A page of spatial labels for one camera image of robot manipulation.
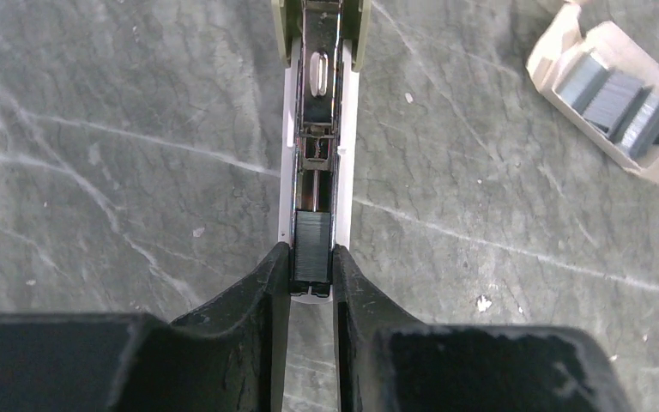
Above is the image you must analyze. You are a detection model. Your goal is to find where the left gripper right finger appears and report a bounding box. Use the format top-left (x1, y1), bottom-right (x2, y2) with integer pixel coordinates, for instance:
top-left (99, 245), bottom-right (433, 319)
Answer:
top-left (332, 246), bottom-right (632, 411)

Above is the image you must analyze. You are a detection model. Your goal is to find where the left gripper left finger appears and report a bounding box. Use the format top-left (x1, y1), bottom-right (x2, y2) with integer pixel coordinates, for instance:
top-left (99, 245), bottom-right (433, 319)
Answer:
top-left (0, 243), bottom-right (290, 411)

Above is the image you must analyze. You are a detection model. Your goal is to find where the grey staple strip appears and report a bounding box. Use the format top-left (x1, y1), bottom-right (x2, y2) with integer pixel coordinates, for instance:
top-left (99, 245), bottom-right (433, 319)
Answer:
top-left (294, 211), bottom-right (331, 283)

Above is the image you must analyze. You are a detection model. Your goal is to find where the staple tray with staples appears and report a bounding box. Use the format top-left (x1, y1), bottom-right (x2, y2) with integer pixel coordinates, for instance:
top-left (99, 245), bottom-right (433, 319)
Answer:
top-left (526, 1), bottom-right (659, 185)

